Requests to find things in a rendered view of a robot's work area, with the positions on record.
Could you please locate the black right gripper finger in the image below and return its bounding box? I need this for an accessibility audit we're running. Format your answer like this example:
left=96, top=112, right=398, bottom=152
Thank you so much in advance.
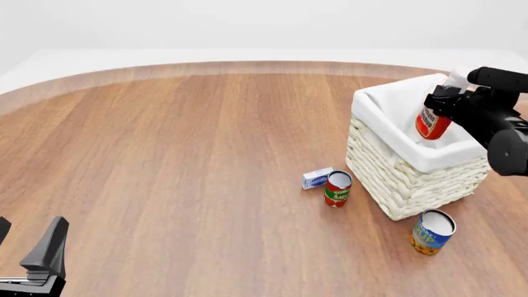
left=423, top=84, right=469, bottom=119

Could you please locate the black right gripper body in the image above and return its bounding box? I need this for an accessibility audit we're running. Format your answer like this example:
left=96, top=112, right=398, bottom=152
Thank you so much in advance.
left=452, top=87, right=521, bottom=134

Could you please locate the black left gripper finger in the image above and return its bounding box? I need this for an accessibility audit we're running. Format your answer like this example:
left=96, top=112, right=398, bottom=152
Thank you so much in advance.
left=0, top=216, right=12, bottom=246
left=19, top=215, right=69, bottom=280

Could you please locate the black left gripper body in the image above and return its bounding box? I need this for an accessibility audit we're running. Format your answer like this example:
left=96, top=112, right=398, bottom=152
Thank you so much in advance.
left=0, top=269, right=68, bottom=297

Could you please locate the red ketchup bottle white cap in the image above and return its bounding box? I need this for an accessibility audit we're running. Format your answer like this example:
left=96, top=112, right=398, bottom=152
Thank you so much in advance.
left=414, top=68, right=471, bottom=142

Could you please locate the white woven wicker basket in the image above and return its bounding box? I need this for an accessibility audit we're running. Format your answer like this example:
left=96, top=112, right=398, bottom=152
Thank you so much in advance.
left=344, top=73, right=493, bottom=222

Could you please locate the blue yellow soup can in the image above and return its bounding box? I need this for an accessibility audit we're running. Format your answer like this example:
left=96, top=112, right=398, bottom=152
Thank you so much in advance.
left=409, top=208, right=458, bottom=257

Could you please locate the red green tomato sauce can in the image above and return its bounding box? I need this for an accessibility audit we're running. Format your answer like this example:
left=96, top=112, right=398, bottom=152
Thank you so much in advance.
left=323, top=169, right=354, bottom=209

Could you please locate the small blue white food box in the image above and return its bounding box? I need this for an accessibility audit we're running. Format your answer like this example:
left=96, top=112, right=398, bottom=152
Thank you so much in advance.
left=301, top=166, right=335, bottom=191

